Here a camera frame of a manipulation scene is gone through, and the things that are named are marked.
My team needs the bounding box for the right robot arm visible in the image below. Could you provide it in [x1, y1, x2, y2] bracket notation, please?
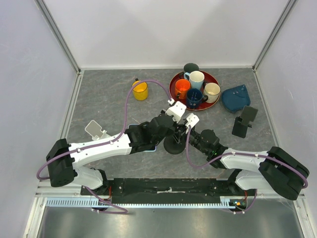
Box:
[170, 125, 310, 200]

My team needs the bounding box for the yellow mug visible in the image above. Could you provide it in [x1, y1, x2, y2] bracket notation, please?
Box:
[132, 78, 148, 101]

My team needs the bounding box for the light blue white mug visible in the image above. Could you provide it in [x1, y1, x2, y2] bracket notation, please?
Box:
[184, 70, 205, 90]

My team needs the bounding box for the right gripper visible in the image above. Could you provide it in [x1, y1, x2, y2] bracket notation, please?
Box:
[173, 122, 209, 155]

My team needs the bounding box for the orange mug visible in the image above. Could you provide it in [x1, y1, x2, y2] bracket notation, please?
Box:
[175, 79, 191, 100]

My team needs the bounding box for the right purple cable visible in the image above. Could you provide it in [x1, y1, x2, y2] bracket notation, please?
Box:
[185, 125, 309, 215]

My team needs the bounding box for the black folding phone stand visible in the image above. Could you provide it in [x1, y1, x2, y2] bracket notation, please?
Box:
[232, 106, 258, 138]

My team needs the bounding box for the blue cloth pouch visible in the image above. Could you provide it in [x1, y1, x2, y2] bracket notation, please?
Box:
[221, 84, 251, 113]

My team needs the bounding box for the dark blue mug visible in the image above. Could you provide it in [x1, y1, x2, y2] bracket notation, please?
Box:
[186, 88, 208, 109]

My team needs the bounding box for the blue case phone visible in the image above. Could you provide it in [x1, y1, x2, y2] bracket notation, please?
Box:
[145, 146, 157, 152]

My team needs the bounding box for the dark green mug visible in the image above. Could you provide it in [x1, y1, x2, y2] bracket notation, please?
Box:
[179, 62, 200, 76]

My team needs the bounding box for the white phone stand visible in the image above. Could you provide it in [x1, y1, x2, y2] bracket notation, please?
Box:
[85, 120, 109, 141]

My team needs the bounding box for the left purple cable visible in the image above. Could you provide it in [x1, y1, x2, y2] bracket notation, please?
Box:
[36, 79, 175, 214]

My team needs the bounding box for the purple cable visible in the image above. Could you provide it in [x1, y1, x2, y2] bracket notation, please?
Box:
[36, 79, 175, 214]
[185, 125, 309, 215]

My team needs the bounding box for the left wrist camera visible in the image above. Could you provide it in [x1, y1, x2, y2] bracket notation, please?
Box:
[165, 101, 187, 123]

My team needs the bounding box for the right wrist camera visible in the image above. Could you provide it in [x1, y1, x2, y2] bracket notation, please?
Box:
[185, 113, 199, 128]

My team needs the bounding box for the black round base phone stand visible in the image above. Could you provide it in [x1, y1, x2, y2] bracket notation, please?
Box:
[163, 135, 186, 155]

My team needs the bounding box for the purple case phone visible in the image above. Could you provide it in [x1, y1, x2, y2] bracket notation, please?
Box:
[128, 124, 139, 128]

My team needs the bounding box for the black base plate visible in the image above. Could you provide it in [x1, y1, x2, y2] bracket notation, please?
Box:
[93, 178, 246, 205]

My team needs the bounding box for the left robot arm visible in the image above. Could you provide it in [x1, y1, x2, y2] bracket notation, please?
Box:
[46, 113, 179, 195]

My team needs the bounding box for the cream mug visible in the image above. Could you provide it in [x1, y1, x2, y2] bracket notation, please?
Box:
[203, 83, 221, 104]

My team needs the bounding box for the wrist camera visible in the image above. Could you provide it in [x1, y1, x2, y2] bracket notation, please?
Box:
[185, 113, 199, 128]
[165, 101, 187, 123]

